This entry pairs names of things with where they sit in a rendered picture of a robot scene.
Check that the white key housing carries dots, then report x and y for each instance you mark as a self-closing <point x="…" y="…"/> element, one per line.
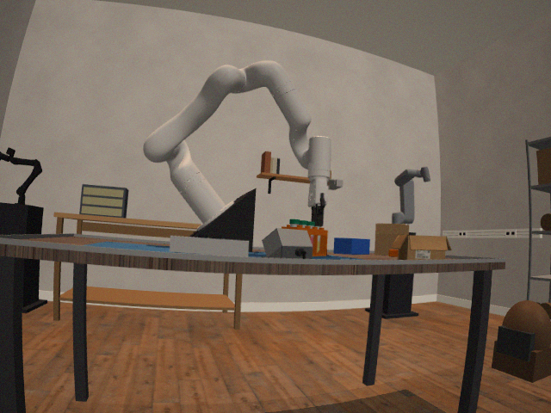
<point x="288" y="243"/>

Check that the orange flat plate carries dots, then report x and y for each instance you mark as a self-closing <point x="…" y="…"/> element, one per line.
<point x="314" y="231"/>

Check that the blue open bin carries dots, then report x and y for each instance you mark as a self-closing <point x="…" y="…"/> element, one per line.
<point x="353" y="246"/>

